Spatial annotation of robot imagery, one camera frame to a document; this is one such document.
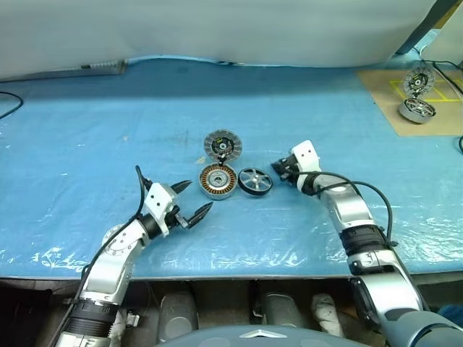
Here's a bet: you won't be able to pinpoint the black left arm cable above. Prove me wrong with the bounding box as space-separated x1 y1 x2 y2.
70 165 153 308

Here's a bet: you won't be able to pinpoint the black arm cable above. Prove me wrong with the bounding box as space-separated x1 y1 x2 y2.
70 165 153 308
287 171 397 250

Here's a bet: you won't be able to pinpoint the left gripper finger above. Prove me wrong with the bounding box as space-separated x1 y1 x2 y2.
171 179 194 197
185 202 215 230

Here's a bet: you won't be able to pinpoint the grey metal stand leg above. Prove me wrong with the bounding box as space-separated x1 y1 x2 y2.
396 0 451 55

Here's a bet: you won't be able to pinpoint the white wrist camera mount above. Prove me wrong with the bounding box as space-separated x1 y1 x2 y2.
143 182 181 239
290 140 323 191

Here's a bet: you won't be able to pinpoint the brown cardboard sheet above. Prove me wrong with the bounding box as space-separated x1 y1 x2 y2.
356 59 463 137

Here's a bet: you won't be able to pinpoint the grey rounded cylinder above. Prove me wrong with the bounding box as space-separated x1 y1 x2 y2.
260 292 308 328
158 294 198 343

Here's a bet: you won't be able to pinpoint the silver motor housing copper windings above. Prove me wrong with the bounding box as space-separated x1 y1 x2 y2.
197 163 239 201

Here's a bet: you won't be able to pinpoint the blue plastic table cover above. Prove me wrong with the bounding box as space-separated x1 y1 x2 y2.
0 53 463 279

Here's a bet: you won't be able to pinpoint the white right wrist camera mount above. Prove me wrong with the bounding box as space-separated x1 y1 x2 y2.
290 140 323 191

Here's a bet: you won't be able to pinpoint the grey power strip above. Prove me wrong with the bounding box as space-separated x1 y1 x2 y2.
80 59 127 75

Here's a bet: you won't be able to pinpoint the distant silver motor rotor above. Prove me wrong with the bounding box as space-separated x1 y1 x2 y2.
399 97 438 125

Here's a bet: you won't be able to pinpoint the grey-blue robot torso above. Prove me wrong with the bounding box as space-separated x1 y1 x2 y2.
155 321 384 347

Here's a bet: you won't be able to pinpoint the thin black cable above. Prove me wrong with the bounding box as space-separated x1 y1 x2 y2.
419 50 463 100
0 91 25 120

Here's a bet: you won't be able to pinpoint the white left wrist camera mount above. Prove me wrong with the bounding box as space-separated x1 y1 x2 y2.
143 182 181 239

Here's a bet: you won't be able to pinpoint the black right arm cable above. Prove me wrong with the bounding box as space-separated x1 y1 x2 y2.
287 171 397 250

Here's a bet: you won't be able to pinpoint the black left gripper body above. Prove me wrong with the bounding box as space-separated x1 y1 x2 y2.
164 186 192 232

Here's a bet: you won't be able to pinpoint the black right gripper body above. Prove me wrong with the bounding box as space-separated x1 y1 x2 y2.
280 153 302 181

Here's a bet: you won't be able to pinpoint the white backdrop sheet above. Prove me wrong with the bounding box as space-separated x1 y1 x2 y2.
0 0 441 82

